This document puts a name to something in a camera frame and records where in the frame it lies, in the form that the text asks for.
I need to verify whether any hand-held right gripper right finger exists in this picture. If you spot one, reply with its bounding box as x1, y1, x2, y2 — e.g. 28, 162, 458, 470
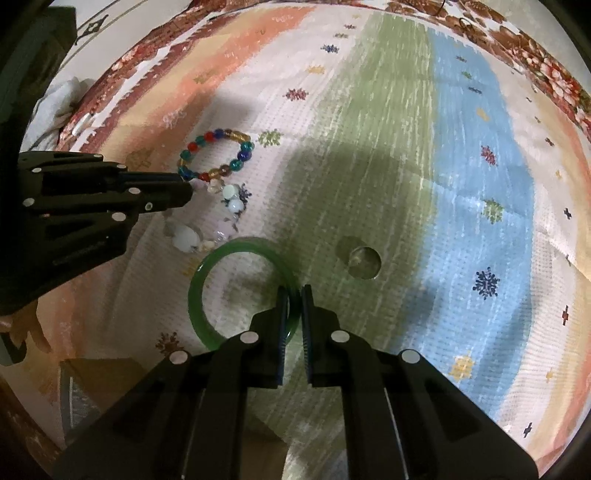
300, 284, 541, 480

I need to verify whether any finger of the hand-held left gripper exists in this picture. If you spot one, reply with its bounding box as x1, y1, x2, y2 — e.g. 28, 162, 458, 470
22, 194, 153, 232
17, 151, 195, 214

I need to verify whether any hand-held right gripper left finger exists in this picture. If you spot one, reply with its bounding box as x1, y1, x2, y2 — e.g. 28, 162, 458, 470
51, 285, 293, 480

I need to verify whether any white bead bracelet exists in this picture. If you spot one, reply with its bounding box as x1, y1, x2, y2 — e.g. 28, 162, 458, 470
170, 182, 249, 256

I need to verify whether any green jade bangle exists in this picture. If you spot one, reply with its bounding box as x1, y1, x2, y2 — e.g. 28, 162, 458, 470
187, 236, 299, 352

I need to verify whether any silver metal tin box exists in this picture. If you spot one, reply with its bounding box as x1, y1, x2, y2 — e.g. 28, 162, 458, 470
58, 355, 296, 480

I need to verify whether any person's left hand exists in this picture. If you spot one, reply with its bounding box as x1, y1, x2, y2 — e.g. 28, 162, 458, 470
0, 310, 54, 359

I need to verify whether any grey towel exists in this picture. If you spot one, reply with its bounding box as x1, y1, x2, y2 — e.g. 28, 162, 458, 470
27, 78, 95, 145

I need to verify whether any white headboard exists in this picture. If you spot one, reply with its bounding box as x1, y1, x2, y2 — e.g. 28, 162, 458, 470
60, 0, 197, 63

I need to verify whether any red floral blanket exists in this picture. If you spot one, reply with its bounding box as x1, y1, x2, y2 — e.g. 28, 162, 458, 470
385, 0, 591, 118

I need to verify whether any white cable with switch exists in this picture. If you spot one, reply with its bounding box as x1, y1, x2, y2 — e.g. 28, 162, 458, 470
69, 115, 96, 137

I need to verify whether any multicolour glass bead bracelet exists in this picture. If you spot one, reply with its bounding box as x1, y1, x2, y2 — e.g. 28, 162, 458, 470
177, 128, 256, 184

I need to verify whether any small pale green ring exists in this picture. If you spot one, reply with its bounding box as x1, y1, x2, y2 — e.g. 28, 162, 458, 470
337, 236, 383, 281

